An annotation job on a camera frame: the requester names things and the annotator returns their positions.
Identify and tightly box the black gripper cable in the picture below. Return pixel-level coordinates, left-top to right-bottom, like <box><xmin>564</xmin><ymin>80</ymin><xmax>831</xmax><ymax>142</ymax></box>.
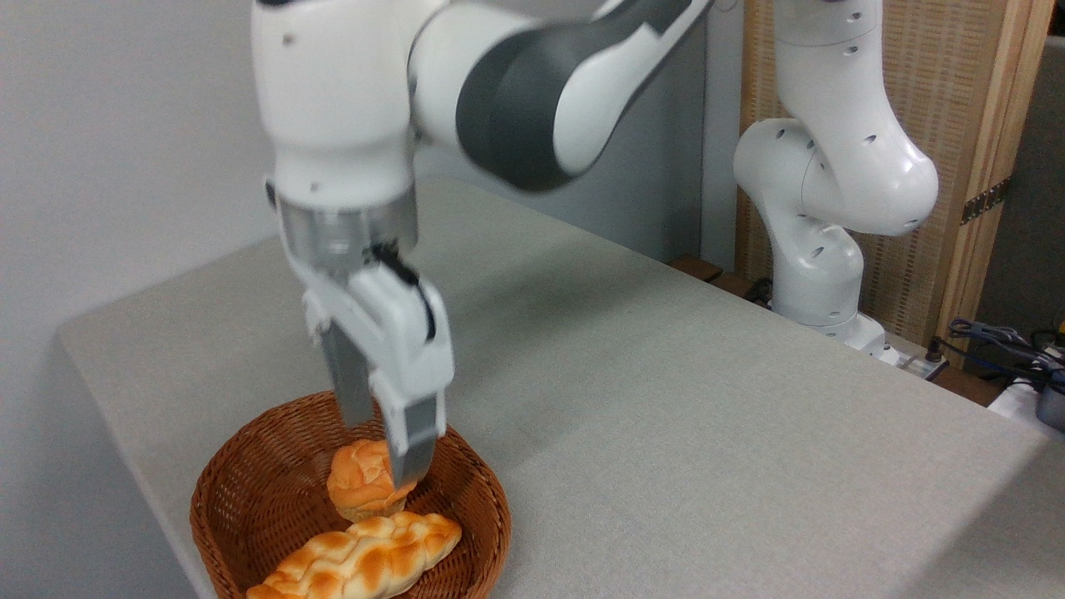
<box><xmin>369</xmin><ymin>240</ymin><xmax>438</xmax><ymax>343</ymax></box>

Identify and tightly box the brass screen hinge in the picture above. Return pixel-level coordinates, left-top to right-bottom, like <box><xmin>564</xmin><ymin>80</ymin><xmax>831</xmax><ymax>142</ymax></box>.
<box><xmin>960</xmin><ymin>176</ymin><xmax>1013</xmax><ymax>226</ymax></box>

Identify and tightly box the black and blue cable bundle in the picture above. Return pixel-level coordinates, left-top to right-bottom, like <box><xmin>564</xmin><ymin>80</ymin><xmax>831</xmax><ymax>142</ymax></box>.
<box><xmin>928</xmin><ymin>318</ymin><xmax>1065</xmax><ymax>392</ymax></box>

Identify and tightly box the long braided bread loaf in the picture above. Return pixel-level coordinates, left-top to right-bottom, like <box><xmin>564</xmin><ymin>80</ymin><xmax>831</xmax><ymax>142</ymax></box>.
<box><xmin>245</xmin><ymin>511</ymin><xmax>463</xmax><ymax>599</ymax></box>

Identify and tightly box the round golden bread bun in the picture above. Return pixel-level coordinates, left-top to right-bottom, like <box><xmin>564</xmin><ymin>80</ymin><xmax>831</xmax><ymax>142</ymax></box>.
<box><xmin>326</xmin><ymin>439</ymin><xmax>417</xmax><ymax>524</ymax></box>

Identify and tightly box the brown woven wicker basket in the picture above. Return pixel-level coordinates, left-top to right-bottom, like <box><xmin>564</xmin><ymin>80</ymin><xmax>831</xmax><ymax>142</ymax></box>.
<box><xmin>190</xmin><ymin>391</ymin><xmax>513</xmax><ymax>599</ymax></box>

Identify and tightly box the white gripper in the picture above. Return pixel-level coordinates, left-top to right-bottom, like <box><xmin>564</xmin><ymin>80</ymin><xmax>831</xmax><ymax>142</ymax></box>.
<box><xmin>286</xmin><ymin>249</ymin><xmax>457</xmax><ymax>489</ymax></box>

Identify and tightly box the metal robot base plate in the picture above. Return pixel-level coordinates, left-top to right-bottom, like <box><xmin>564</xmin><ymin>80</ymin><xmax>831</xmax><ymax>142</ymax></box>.
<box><xmin>865</xmin><ymin>329</ymin><xmax>950</xmax><ymax>381</ymax></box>

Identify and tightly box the grey tablecloth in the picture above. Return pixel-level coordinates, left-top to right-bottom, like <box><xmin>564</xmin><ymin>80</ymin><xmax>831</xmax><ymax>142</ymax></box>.
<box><xmin>57</xmin><ymin>179</ymin><xmax>1065</xmax><ymax>599</ymax></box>

